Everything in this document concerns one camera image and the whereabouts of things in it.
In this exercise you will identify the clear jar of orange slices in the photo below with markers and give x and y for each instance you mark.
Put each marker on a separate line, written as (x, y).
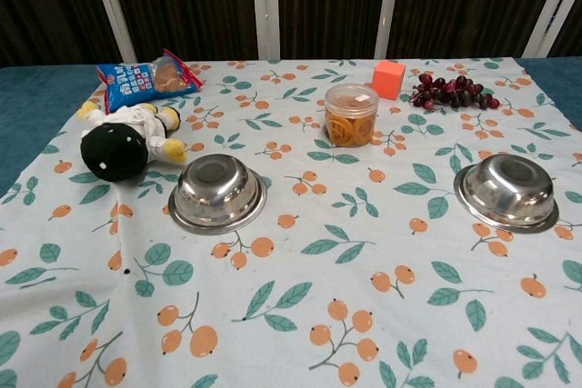
(350, 120)

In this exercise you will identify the steel bowl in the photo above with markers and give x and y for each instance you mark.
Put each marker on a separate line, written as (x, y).
(213, 188)
(504, 188)

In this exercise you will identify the black-headed plush doll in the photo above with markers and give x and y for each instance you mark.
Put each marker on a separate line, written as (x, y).
(113, 152)

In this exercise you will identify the blue snack bag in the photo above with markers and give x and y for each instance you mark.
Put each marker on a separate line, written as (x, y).
(132, 83)

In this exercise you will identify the fruit-print tablecloth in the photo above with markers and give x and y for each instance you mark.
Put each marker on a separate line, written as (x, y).
(291, 270)

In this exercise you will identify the white partition frame post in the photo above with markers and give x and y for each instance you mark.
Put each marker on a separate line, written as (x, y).
(264, 6)
(111, 6)
(391, 6)
(548, 20)

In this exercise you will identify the orange cube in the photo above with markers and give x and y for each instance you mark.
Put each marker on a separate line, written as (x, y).
(386, 81)

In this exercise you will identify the dark red grape bunch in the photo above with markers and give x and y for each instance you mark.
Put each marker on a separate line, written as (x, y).
(454, 92)

